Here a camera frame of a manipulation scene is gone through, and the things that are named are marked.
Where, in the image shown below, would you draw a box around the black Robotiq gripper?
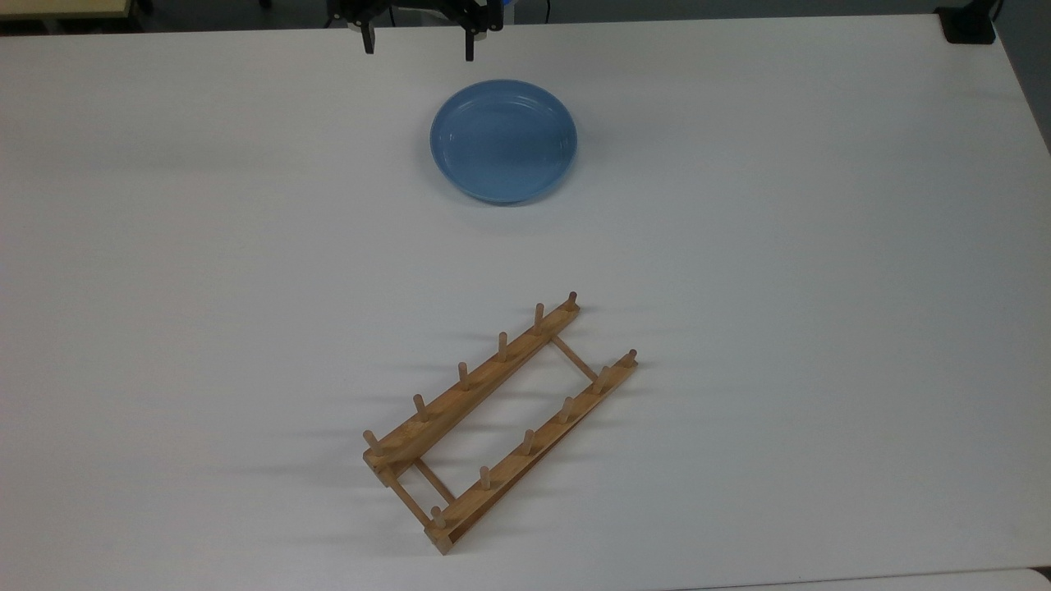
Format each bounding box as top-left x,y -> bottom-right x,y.
327,0 -> 504,62

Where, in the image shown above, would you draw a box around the blue round plate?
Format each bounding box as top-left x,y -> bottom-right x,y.
429,79 -> 578,205

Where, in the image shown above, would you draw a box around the wooden peg plate rack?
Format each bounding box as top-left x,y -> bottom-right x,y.
362,291 -> 639,557

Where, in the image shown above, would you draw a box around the light wooden side table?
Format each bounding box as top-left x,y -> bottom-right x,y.
0,0 -> 135,22

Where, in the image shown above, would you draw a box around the black table clamp mount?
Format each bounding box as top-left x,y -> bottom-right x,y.
935,0 -> 1004,45

